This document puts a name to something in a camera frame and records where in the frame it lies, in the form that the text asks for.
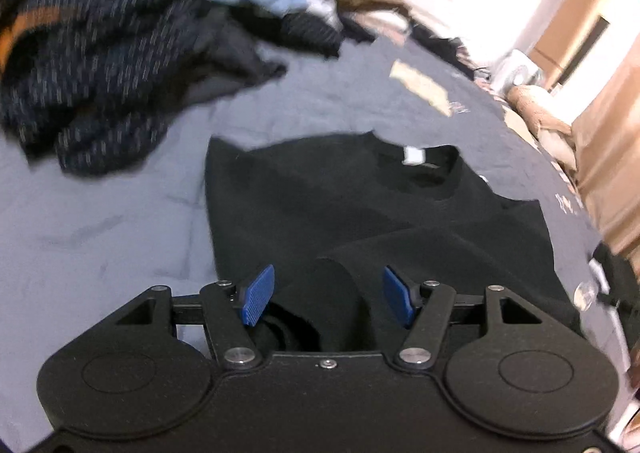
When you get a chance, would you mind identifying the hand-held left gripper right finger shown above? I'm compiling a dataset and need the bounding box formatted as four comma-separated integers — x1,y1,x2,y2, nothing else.
382,265,541,372

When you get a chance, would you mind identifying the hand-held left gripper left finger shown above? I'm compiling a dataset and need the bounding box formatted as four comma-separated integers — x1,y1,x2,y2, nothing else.
116,264,276,370

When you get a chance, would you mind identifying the black crew-neck sweater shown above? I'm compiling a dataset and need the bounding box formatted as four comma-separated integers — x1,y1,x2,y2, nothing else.
204,130,583,354

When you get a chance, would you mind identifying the tan curtain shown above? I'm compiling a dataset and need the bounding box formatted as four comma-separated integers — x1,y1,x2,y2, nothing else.
570,33,640,254

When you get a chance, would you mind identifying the grey printed quilt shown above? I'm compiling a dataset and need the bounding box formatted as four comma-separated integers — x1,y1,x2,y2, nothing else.
0,28,640,453

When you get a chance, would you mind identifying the tan rolled pillow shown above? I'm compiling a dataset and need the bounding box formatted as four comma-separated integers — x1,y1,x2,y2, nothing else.
507,85,576,168

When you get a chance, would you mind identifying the white fan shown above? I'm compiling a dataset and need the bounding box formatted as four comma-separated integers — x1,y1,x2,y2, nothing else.
492,50,546,94

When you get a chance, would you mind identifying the thin black garment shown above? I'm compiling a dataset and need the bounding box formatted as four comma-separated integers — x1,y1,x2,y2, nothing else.
185,8,291,104

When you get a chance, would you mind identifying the crumpled black garment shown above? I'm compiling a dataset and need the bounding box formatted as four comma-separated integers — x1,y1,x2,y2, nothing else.
410,18,486,78

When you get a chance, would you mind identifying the cardboard tube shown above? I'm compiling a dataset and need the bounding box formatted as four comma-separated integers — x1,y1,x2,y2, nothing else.
530,0,613,91

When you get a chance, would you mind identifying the small dark dotted garment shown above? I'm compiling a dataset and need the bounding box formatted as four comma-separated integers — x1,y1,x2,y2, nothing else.
277,10,346,58

